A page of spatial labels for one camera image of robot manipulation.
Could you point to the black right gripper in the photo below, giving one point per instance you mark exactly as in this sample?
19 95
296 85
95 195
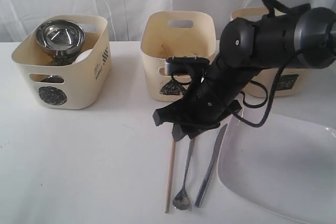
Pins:
206 102

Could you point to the wooden chopstick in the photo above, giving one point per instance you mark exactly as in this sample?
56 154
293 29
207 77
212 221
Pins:
170 177

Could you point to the white ceramic bowl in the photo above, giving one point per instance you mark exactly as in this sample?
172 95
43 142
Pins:
82 56

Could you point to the stainless steel bowl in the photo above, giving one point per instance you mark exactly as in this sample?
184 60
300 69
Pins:
62 40

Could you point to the steel mug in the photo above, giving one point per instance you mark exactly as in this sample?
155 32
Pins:
53 79

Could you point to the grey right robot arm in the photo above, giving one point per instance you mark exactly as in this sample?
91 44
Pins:
305 41

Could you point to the steel table knife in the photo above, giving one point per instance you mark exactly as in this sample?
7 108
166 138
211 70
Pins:
214 157

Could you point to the long steel spoon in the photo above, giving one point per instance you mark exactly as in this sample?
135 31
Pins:
181 201

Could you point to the cream bin with triangle mark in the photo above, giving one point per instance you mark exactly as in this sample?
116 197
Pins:
174 34

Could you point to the white rectangular plate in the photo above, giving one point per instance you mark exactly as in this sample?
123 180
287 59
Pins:
286 167

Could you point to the cream bin with circle mark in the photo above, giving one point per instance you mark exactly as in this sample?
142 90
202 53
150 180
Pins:
82 81

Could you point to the cream bin with square mark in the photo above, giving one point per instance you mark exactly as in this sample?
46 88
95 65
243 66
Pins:
291 80

